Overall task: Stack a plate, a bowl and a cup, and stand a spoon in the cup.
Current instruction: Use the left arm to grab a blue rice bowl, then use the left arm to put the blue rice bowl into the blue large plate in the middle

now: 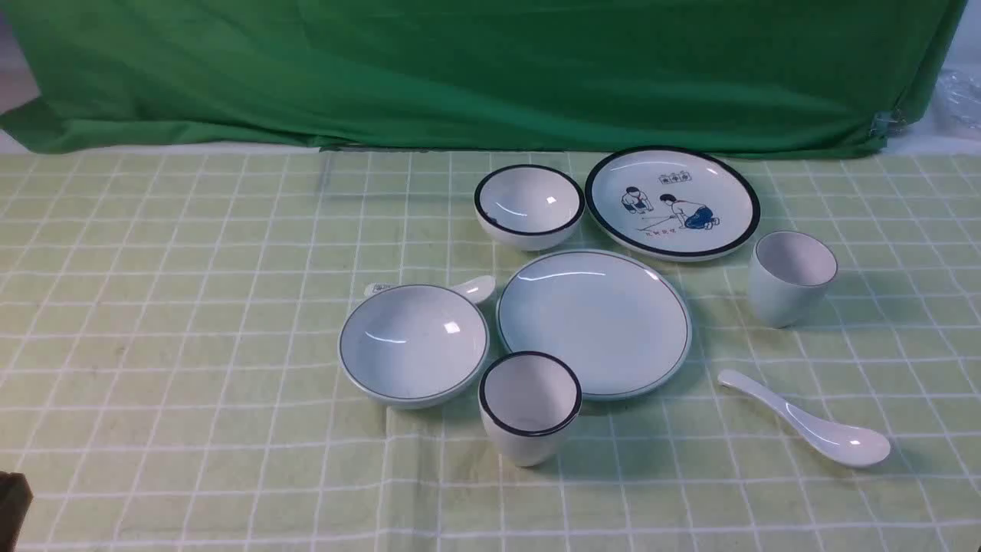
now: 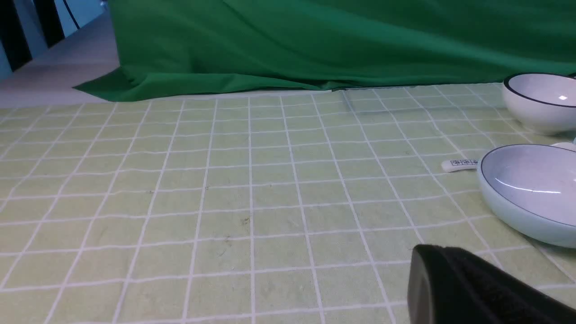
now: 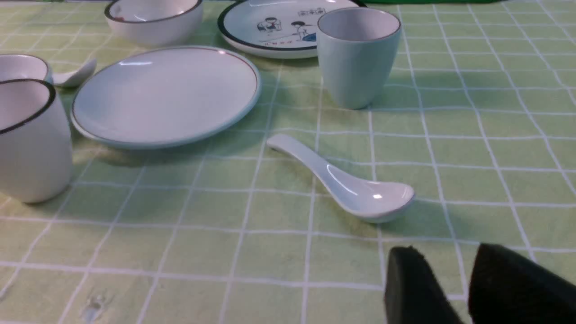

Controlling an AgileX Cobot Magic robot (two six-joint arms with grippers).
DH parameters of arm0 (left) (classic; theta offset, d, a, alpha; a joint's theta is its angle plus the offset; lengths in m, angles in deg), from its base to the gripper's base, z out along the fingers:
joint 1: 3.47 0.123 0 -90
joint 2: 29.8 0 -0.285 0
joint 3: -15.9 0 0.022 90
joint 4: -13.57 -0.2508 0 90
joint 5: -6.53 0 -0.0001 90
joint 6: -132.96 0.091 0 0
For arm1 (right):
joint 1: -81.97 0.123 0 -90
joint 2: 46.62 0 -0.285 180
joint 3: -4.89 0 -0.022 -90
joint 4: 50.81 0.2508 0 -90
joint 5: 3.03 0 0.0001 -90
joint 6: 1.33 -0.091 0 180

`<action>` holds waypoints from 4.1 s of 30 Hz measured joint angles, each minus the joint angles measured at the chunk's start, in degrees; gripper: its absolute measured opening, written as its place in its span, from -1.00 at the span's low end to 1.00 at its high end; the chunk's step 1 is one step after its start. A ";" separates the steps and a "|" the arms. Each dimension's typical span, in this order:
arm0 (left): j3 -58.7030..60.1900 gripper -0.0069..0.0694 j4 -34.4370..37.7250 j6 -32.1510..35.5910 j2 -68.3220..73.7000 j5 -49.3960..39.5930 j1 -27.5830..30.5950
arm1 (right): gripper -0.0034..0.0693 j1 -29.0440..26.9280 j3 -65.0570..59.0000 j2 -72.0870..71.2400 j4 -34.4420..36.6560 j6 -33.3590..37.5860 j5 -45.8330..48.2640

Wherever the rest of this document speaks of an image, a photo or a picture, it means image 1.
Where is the black-rimmed white cup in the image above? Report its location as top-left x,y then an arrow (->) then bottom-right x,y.
477,350 -> 582,468

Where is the green backdrop cloth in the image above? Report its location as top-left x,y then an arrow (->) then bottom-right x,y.
2,1 -> 966,159

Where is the clear plastic wrap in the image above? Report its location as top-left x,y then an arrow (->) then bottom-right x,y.
937,67 -> 980,132

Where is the illustrated black-rimmed plate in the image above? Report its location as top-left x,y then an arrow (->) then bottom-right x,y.
584,146 -> 761,263

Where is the metal clip on backdrop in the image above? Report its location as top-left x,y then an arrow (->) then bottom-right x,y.
868,109 -> 910,139

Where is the green-rimmed white cup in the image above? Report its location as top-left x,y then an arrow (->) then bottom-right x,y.
746,231 -> 838,328

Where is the wide green-rimmed bowl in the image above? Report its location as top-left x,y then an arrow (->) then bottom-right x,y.
337,284 -> 491,409

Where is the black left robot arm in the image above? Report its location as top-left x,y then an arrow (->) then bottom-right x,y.
0,471 -> 34,551

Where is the plain green-rimmed plate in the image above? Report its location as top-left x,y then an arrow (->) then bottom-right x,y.
495,249 -> 694,401

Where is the plain white ceramic spoon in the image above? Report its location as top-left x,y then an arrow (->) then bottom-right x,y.
716,368 -> 892,468

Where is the small black-rimmed white bowl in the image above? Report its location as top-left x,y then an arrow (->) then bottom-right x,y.
474,164 -> 586,251

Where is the patterned-handle white spoon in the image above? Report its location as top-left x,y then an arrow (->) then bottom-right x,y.
363,275 -> 497,304

